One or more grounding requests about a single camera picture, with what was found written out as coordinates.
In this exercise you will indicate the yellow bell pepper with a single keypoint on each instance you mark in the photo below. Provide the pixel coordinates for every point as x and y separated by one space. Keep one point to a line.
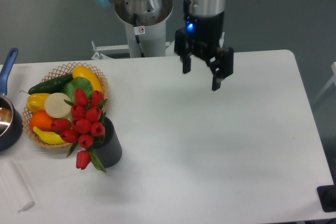
36 102

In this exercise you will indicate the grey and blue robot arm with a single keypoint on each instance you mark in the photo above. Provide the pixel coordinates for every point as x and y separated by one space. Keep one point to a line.
203 7

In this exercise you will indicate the yellow squash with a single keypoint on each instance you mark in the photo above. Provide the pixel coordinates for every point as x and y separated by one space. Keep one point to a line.
85 72

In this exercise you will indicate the yellow banana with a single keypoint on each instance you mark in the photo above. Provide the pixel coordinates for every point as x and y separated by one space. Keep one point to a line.
51 138

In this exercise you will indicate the beige round disc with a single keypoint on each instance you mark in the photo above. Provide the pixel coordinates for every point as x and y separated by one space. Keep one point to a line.
56 107

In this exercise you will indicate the green bok choy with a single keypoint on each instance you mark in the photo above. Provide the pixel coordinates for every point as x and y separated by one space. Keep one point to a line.
69 91

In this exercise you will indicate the black device at table edge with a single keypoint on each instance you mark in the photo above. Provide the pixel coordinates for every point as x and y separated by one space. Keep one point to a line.
327 197

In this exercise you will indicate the white furniture frame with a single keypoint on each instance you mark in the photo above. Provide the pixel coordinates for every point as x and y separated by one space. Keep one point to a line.
326 90

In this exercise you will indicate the woven wicker basket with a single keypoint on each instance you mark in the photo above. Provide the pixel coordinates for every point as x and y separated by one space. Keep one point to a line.
48 73

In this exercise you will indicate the green cucumber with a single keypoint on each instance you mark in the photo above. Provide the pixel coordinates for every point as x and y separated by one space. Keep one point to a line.
50 86

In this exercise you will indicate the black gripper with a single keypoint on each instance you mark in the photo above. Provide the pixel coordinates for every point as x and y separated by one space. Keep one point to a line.
200 36

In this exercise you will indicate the red tulip bouquet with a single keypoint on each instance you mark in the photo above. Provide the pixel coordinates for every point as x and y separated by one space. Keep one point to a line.
85 129

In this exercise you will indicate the dark grey ribbed vase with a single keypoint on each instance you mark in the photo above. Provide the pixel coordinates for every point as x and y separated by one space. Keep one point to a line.
109 152

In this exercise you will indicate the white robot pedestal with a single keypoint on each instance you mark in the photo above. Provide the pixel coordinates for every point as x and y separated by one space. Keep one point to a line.
145 27

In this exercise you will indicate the blue handled saucepan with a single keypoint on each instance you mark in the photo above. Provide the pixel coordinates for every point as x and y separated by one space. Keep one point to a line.
11 122

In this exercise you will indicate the orange fruit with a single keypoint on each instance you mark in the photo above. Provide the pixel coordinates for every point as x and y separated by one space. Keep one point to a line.
41 120

